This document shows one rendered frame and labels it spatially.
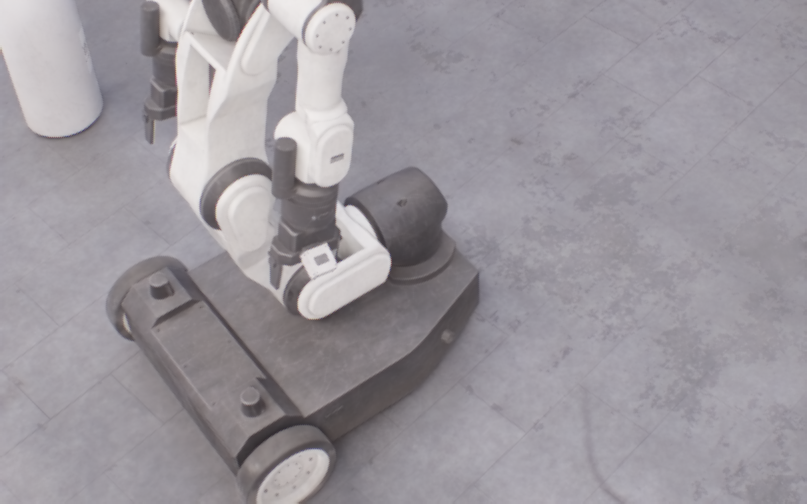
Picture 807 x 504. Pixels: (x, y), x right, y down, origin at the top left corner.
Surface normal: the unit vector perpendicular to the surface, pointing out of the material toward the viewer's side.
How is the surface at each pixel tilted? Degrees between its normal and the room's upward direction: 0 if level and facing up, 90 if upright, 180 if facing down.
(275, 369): 0
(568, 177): 0
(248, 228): 90
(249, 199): 90
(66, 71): 90
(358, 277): 90
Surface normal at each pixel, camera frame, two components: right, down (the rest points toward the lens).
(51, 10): 0.75, 0.18
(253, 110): 0.60, 0.57
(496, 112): -0.04, -0.68
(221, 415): -0.59, -0.15
